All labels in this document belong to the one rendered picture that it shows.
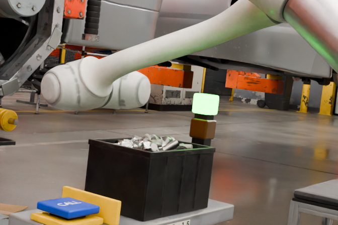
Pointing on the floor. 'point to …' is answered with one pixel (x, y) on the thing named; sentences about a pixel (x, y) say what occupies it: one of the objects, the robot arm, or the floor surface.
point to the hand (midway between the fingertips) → (30, 74)
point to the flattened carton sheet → (5, 209)
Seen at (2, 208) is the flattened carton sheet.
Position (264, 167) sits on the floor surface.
